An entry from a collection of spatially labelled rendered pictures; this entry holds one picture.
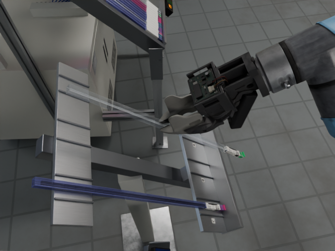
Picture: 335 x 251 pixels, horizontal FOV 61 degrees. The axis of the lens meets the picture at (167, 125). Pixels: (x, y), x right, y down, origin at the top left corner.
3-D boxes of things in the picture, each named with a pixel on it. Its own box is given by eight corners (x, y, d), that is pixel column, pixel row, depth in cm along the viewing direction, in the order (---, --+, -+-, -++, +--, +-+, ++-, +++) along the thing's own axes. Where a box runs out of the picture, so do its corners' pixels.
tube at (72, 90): (239, 154, 78) (242, 152, 77) (241, 158, 77) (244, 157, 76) (66, 86, 44) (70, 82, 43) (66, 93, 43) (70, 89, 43)
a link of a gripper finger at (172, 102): (145, 100, 55) (187, 81, 52) (160, 113, 60) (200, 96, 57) (146, 113, 54) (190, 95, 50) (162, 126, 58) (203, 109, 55)
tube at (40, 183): (220, 206, 78) (223, 204, 77) (221, 211, 77) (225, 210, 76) (32, 179, 44) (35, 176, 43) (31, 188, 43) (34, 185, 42)
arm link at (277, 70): (281, 60, 52) (300, 94, 48) (257, 71, 54) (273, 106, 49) (273, 34, 46) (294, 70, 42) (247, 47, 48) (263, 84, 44)
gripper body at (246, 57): (182, 74, 51) (246, 42, 47) (201, 97, 58) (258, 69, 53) (191, 109, 47) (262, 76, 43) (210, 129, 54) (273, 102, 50)
